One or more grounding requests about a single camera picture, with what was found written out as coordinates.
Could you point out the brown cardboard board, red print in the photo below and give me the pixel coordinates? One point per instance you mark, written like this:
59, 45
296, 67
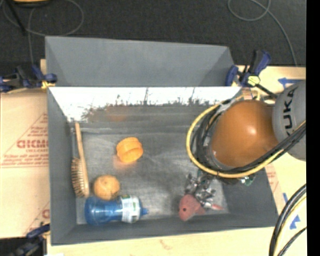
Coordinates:
21, 175

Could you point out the wooden hairbrush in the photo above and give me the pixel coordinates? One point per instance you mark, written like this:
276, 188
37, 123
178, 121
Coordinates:
80, 175

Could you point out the blue plastic bottle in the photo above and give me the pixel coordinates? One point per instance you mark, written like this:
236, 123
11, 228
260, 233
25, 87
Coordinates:
104, 211

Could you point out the orange plastic cup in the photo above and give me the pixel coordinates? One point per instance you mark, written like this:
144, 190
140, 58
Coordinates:
129, 149

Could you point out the grey metal bin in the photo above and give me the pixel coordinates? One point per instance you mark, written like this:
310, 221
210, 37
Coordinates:
138, 65

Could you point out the red toy animal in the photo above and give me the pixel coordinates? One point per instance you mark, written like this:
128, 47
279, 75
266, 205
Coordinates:
188, 208

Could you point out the orange fruit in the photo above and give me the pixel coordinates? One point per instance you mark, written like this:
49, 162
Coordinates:
106, 187

